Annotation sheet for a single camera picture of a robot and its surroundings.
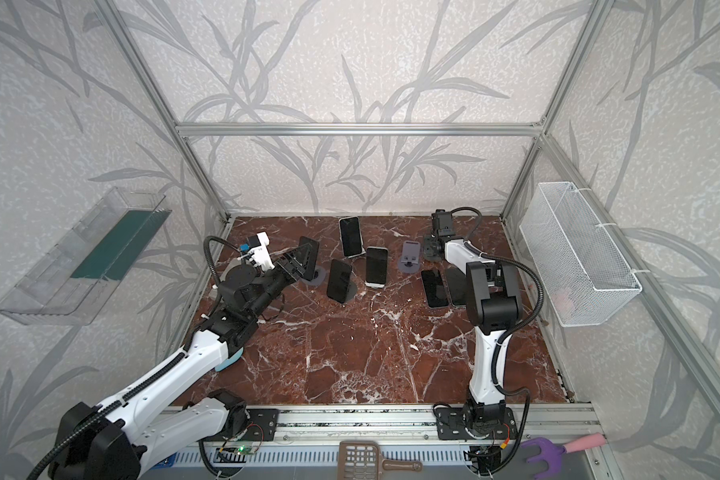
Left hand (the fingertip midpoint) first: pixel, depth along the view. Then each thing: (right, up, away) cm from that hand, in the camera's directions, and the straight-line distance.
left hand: (311, 241), depth 73 cm
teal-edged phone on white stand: (+16, -8, +23) cm, 29 cm away
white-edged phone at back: (+7, +2, +32) cm, 33 cm away
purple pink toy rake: (+58, -50, -3) cm, 77 cm away
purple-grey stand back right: (+28, -5, +26) cm, 38 cm away
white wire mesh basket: (+59, -7, -13) cm, 61 cm away
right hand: (+38, +3, +32) cm, 50 cm away
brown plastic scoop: (+13, -51, -4) cm, 53 cm away
